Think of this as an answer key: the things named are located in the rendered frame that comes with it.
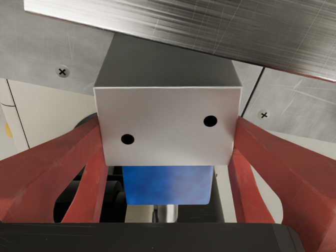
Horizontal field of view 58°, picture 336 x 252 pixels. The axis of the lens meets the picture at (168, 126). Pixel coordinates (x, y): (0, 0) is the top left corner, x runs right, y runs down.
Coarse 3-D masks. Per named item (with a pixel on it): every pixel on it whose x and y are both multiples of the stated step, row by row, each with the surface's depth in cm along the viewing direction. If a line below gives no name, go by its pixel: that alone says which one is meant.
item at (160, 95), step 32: (128, 64) 11; (160, 64) 11; (192, 64) 11; (224, 64) 11; (96, 96) 10; (128, 96) 10; (160, 96) 10; (192, 96) 10; (224, 96) 10; (128, 128) 11; (160, 128) 11; (192, 128) 11; (224, 128) 11; (128, 160) 12; (160, 160) 12; (192, 160) 12; (224, 160) 12; (128, 192) 15; (160, 192) 15; (192, 192) 15
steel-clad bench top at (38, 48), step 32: (0, 0) 13; (0, 32) 14; (32, 32) 14; (64, 32) 14; (96, 32) 14; (0, 64) 15; (32, 64) 15; (64, 64) 15; (96, 64) 15; (256, 96) 16; (288, 96) 16; (320, 96) 17; (288, 128) 18; (320, 128) 18
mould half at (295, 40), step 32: (32, 0) 5; (64, 0) 5; (96, 0) 5; (128, 0) 5; (160, 0) 5; (192, 0) 5; (224, 0) 5; (256, 0) 5; (288, 0) 5; (320, 0) 5; (128, 32) 5; (160, 32) 5; (192, 32) 5; (224, 32) 5; (256, 32) 5; (288, 32) 5; (320, 32) 5; (256, 64) 6; (288, 64) 6; (320, 64) 6
